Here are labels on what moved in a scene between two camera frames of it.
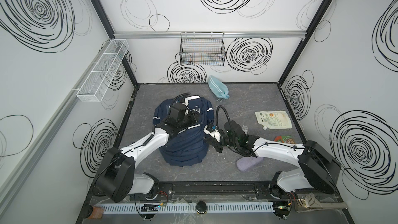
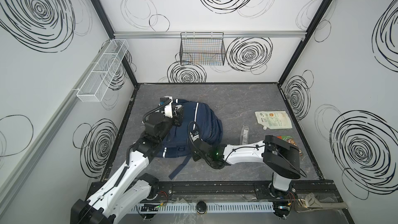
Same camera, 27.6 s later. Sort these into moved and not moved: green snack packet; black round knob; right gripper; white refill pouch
Moved: right gripper
Not moved: green snack packet; black round knob; white refill pouch
